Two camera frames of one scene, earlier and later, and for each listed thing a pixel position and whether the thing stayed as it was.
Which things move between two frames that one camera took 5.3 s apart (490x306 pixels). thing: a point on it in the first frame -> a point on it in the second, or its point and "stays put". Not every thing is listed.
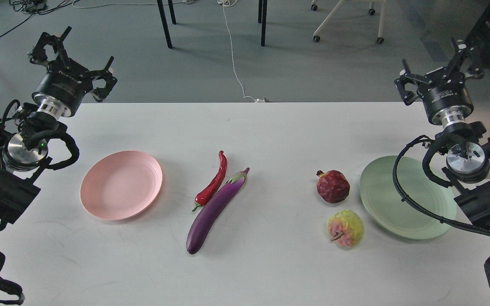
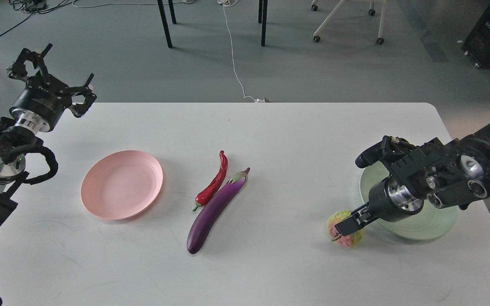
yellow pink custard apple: x=346 y=227 stays put
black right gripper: x=447 y=100 -> x=390 y=201
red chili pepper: x=204 y=197 stays put
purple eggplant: x=209 y=215 stays put
